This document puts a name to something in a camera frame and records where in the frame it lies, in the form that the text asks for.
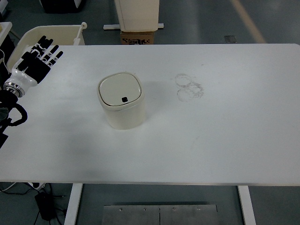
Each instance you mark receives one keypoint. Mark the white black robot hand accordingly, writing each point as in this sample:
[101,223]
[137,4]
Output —
[32,67]

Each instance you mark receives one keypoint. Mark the cream small trash can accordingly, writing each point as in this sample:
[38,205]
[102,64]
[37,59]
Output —
[121,96]

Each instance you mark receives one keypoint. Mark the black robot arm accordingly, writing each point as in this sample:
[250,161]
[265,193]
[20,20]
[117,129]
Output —
[12,114]

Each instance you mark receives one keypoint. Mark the cream plastic bin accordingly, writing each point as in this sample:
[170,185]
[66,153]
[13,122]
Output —
[60,34]

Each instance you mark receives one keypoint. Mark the black equipment base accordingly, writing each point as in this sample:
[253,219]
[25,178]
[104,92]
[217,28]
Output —
[61,6]

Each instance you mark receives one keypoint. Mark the white table foot bar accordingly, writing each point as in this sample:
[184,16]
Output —
[117,26]

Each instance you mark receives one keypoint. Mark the brown cardboard box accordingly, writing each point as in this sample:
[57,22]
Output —
[137,38]

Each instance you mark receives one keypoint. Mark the cream tall cabinet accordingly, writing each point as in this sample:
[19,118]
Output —
[137,15]

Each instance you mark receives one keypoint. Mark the white power strip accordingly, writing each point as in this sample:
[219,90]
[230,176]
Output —
[36,185]

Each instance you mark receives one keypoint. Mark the black power adapter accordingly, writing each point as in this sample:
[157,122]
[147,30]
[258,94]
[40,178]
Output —
[46,206]

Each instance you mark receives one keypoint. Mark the white table leg left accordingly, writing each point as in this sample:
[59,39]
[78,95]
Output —
[73,204]

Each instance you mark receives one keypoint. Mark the white table leg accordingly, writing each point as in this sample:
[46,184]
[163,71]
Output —
[73,204]
[246,205]

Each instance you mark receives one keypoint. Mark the grey floor socket cover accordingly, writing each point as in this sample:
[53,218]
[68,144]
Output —
[230,39]

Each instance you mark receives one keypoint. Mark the metal floor plate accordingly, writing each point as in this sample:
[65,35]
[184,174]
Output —
[160,215]

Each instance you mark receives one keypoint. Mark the white table leg right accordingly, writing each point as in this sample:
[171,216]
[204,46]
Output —
[246,205]

